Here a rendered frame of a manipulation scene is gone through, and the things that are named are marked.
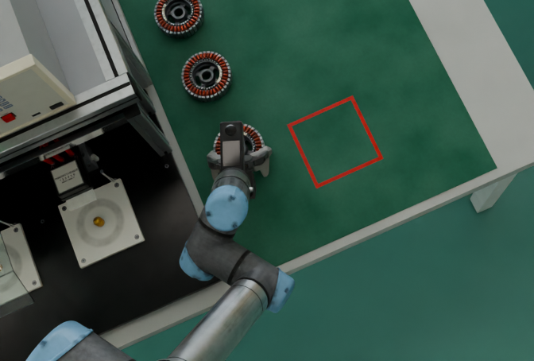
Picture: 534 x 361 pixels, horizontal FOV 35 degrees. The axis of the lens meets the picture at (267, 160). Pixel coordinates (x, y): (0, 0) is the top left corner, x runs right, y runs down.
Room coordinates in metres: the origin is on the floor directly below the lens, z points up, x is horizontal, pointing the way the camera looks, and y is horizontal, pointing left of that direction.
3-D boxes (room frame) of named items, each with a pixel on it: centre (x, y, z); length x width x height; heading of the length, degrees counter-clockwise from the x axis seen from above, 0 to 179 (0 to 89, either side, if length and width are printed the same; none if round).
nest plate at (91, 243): (0.52, 0.39, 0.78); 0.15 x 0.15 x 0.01; 0
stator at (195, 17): (0.90, 0.05, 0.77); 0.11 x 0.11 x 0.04
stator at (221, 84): (0.73, 0.05, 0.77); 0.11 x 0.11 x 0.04
